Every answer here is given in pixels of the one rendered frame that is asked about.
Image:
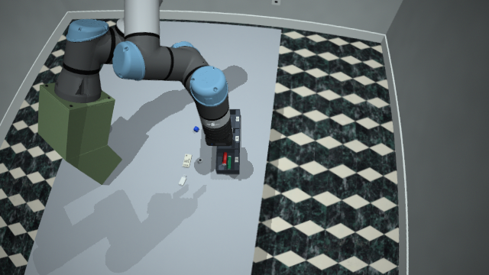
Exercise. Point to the white domino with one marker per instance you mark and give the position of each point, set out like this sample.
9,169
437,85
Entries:
187,160

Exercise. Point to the dark grey rack of three bins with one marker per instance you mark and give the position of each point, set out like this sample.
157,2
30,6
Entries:
233,150

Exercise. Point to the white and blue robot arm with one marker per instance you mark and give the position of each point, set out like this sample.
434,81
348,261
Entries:
137,56

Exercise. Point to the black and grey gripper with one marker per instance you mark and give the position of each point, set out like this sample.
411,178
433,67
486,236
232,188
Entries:
220,131

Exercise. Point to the white usb stick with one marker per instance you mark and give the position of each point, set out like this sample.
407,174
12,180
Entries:
182,180

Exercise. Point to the green aa battery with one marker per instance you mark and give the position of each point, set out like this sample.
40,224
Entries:
229,162

